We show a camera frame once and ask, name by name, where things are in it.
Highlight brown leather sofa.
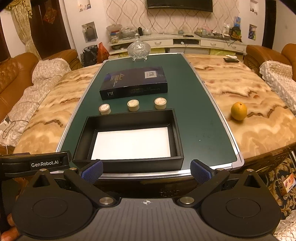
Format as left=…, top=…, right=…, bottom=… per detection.
left=0, top=49, right=82, bottom=149

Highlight white television cabinet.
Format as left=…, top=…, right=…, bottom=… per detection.
left=109, top=32, right=247, bottom=55

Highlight patterned rug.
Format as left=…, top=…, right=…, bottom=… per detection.
left=266, top=156, right=296, bottom=210

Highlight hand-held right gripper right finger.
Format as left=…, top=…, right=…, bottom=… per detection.
left=177, top=159, right=263, bottom=208

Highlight person's left hand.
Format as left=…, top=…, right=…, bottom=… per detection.
left=2, top=213, right=22, bottom=241

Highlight small wall picture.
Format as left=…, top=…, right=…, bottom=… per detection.
left=248, top=24, right=258, bottom=39

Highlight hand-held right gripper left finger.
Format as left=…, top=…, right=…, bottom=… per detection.
left=32, top=159, right=117, bottom=208

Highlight gold curtain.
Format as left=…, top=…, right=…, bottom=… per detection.
left=5, top=0, right=38, bottom=61

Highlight black television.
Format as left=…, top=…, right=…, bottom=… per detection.
left=147, top=0, right=213, bottom=12

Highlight marble desktop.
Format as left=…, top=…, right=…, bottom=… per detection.
left=13, top=52, right=296, bottom=193

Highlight dark wooden door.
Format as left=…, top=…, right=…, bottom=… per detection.
left=31, top=0, right=71, bottom=56

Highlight black bag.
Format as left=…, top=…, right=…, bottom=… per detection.
left=81, top=45, right=99, bottom=67

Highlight black box white lining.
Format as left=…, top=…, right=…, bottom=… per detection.
left=72, top=108, right=185, bottom=173

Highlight brown leather armchair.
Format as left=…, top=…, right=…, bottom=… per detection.
left=244, top=44, right=296, bottom=81

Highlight orange plastic bag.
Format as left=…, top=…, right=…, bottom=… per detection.
left=97, top=42, right=110, bottom=64

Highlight white lace sofa cover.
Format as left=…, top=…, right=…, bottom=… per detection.
left=0, top=61, right=72, bottom=147

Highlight orange fruit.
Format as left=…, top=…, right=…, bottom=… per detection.
left=231, top=102, right=247, bottom=121

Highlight wall poster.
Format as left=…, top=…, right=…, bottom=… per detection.
left=81, top=22, right=98, bottom=43

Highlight lidded glass candy dish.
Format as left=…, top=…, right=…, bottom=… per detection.
left=127, top=34, right=151, bottom=62

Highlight tea tray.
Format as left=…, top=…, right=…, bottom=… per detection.
left=194, top=28, right=230, bottom=39

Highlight green framed board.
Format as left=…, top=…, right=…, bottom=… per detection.
left=56, top=53, right=245, bottom=179

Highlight white lace armchair cover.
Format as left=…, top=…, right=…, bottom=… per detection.
left=259, top=61, right=296, bottom=109

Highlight small round cream jar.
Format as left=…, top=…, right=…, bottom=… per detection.
left=99, top=103, right=111, bottom=115
left=127, top=100, right=140, bottom=112
left=154, top=98, right=167, bottom=110

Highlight dark blue box lid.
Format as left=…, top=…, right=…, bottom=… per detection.
left=99, top=66, right=168, bottom=100

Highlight red hanging ornament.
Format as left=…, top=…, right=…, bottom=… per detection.
left=44, top=6, right=58, bottom=23

